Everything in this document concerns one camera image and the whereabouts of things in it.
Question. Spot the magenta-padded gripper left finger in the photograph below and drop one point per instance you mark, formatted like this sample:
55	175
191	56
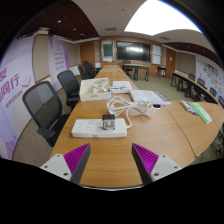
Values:
58	165

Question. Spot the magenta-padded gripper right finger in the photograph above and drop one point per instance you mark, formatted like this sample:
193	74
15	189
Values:
162	166

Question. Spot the black block charger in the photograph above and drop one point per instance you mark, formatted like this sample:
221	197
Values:
108	122

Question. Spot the white power strip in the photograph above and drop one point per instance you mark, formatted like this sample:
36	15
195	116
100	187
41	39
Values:
87	128

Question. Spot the dark round white-rimmed disc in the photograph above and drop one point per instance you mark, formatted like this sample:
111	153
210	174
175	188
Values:
156	106

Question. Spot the white marker set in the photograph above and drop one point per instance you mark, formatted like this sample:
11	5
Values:
186	106

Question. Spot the green booklet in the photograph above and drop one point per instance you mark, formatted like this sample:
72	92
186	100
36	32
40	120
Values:
201	112

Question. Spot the black mesh office chair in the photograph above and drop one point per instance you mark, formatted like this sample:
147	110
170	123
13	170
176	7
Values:
40	101
68	83

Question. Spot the open white cardboard box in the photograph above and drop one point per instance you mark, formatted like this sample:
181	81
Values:
94	95

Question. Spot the small blue-white carton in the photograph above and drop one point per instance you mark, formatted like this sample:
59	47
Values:
119	89

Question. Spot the long wooden side table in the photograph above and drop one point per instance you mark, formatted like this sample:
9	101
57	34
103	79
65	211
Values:
186	81

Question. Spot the row of black chairs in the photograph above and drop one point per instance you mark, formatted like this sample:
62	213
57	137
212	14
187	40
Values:
201	83

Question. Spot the white paper sheet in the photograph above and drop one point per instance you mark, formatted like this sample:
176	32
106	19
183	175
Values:
122	83

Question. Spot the small black-legged desk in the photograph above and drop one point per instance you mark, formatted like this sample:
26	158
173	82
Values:
162	68

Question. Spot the group of black chairs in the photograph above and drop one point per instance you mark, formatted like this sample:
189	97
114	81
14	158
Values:
87	69

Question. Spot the brown wooden door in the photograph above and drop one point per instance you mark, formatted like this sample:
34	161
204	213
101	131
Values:
170	62
87	53

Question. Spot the large bright ceiling light panel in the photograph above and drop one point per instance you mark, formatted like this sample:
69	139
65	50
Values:
160	18

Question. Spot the large purple wall banner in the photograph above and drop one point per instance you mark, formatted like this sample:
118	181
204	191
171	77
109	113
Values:
13	83

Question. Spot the colourful wall poster display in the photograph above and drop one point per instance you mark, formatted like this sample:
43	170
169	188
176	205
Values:
211	75

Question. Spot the narrow purple wall banner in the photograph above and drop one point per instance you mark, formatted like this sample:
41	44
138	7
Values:
58	58

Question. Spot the white wall board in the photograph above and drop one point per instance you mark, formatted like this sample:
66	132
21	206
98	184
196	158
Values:
156	54

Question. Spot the large black wall screen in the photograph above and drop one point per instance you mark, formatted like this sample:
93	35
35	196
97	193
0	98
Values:
133	51

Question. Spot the green-faced wall board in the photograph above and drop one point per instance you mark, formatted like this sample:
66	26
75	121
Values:
107	50

